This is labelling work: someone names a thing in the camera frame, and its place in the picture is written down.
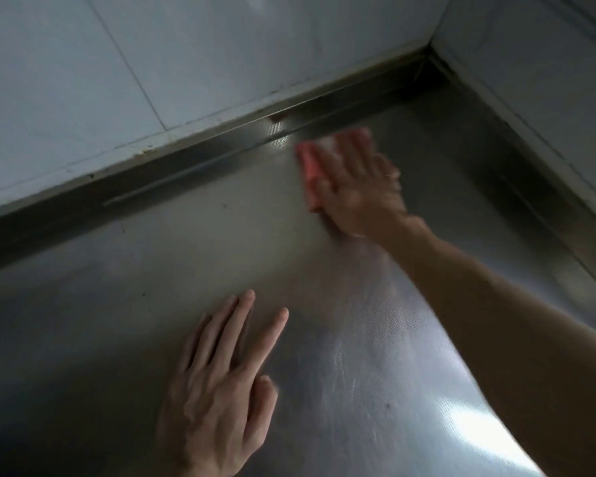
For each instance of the person's right hand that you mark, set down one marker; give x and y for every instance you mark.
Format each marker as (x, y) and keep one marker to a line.
(362, 203)

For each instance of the person's left hand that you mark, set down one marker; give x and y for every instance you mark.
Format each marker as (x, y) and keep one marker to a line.
(213, 407)

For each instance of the person's left little finger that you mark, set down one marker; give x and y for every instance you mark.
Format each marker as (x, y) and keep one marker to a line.
(192, 342)

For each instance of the person's right fingers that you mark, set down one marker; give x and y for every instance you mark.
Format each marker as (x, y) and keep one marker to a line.
(352, 161)

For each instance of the person's left thumb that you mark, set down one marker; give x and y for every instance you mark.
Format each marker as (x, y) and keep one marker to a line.
(264, 412)

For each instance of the person's left middle finger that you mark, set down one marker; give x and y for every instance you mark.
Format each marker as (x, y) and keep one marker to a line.
(234, 330)

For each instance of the pink cleaning cloth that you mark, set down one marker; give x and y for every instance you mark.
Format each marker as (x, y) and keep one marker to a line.
(309, 166)

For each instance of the person's right forearm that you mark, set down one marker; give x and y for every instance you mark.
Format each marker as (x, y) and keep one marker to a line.
(516, 352)

